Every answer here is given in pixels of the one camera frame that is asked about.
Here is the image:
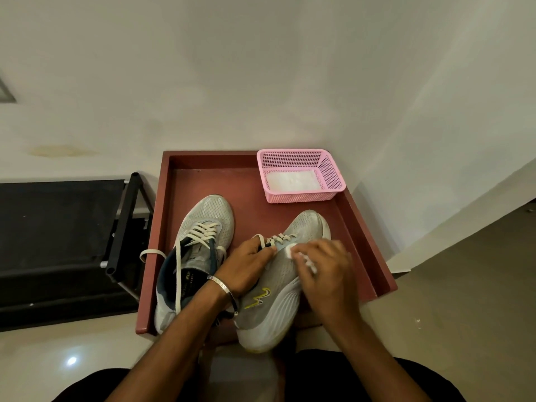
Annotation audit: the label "person's left hand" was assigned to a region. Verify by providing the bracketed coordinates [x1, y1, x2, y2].
[208, 238, 278, 298]

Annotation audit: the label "person's right hand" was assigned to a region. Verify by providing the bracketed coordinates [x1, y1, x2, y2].
[291, 239, 362, 327]

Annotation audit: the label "white wipe cloth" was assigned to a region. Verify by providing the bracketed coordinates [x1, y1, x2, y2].
[281, 243, 318, 275]

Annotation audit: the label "grey sneaker with yellow logo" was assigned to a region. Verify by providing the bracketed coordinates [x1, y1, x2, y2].
[234, 210, 332, 354]

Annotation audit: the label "person's right forearm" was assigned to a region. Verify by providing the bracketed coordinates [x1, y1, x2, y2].
[329, 307, 421, 402]

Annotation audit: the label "person's left forearm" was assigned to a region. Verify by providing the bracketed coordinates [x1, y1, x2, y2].
[105, 277, 236, 402]

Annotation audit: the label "grey sneaker with loose laces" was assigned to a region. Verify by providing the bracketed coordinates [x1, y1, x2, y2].
[140, 194, 235, 334]

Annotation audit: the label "red-brown wooden tray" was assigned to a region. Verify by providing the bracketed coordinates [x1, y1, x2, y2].
[135, 151, 398, 335]

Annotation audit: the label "white cloth pad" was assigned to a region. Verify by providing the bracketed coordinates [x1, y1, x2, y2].
[266, 170, 323, 194]

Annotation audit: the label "pink plastic basket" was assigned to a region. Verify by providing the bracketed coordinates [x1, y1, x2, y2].
[256, 149, 347, 204]

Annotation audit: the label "person's black trousers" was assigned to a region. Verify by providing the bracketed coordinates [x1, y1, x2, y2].
[52, 349, 465, 402]

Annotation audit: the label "black shoe rack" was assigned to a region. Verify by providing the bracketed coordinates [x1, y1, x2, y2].
[0, 172, 155, 332]

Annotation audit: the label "silver bracelet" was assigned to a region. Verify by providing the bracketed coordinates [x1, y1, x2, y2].
[206, 275, 239, 317]

